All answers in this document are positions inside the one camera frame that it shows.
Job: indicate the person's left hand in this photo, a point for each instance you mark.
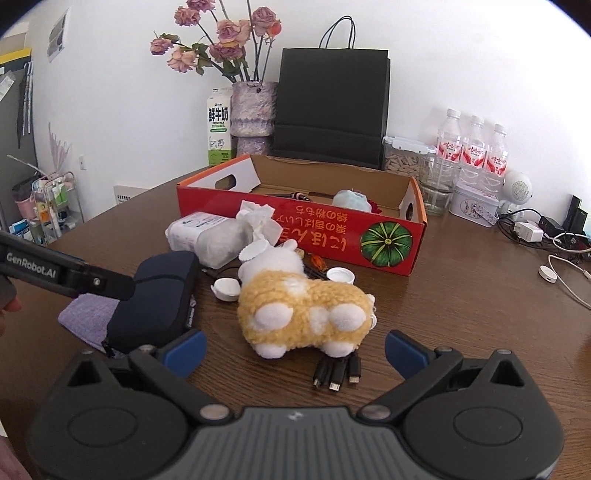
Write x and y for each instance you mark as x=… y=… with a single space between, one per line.
x=10 y=305

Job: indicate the large white bottle cap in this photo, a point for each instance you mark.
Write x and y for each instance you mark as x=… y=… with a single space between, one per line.
x=251 y=251

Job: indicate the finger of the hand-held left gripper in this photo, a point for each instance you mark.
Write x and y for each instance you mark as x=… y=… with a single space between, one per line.
x=111 y=284

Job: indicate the clear container of seeds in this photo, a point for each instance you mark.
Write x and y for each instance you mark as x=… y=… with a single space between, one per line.
x=401 y=161

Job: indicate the dark pen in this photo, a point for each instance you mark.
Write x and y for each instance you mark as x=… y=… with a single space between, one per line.
x=295 y=195

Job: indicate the red cardboard box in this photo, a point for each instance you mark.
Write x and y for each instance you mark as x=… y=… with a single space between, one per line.
x=323 y=235

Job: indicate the red label water bottle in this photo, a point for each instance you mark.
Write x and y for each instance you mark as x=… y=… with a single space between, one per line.
x=474 y=152
x=450 y=143
x=496 y=159

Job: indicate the purple leaf wall sticker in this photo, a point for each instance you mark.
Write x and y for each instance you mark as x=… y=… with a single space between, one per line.
x=60 y=150

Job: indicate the metal storage cart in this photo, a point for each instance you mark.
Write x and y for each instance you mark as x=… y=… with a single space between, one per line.
x=46 y=207

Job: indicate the flat white bottle cap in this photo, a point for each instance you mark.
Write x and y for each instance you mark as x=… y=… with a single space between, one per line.
x=226 y=288

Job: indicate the black upright device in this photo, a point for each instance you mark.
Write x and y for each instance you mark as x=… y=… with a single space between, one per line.
x=577 y=213

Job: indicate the green and white milk carton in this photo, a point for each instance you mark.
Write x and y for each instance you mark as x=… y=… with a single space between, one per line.
x=219 y=134

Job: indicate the purple knitted cloth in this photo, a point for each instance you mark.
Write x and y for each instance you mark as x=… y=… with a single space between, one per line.
x=87 y=321

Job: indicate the white charger plug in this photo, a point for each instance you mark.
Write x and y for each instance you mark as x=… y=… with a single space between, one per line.
x=528 y=232

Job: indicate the white wet wipes pack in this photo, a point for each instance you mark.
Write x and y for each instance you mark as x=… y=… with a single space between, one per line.
x=198 y=235

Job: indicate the black paper bag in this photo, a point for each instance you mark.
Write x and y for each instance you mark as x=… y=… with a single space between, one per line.
x=332 y=101

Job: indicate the light blue soft toy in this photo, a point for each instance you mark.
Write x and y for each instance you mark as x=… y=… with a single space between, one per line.
x=350 y=200

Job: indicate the empty glass jar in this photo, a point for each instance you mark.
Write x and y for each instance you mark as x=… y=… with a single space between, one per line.
x=438 y=189

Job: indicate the white round charging puck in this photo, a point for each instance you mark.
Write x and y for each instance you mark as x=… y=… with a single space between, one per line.
x=547 y=274

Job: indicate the grey notice board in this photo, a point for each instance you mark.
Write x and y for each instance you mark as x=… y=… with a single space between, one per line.
x=14 y=106

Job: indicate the white printed tin box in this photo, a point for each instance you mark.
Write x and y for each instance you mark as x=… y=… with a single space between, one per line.
x=473 y=205

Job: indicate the crumpled white tissue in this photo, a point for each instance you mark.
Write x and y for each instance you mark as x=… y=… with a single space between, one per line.
x=261 y=221

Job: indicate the dark blue zipper pouch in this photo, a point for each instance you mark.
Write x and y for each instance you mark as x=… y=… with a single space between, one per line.
x=157 y=300

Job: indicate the ribbed white bottle cap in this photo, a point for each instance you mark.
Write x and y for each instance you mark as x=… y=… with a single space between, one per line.
x=340 y=276

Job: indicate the yellow and white plush toy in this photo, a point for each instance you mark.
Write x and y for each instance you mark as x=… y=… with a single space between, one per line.
x=300 y=304

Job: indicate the small orange dried leaf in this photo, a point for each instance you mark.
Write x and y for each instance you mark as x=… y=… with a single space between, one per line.
x=317 y=264

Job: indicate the dried pink rose bouquet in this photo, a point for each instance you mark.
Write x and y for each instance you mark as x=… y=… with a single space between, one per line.
x=226 y=41

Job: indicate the wall poster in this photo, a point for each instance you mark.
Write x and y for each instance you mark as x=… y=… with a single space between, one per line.
x=57 y=32

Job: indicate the white small speaker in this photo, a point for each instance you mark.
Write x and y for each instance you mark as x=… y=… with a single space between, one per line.
x=517 y=189

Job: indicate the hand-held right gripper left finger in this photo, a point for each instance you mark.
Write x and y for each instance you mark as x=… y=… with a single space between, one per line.
x=185 y=351

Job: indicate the purple textured vase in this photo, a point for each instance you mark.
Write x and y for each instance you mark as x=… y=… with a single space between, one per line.
x=253 y=115

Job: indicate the black power adapter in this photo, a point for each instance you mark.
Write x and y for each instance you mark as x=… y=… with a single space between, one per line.
x=550 y=225

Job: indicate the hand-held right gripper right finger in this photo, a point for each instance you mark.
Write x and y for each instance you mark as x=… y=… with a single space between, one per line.
x=406 y=351

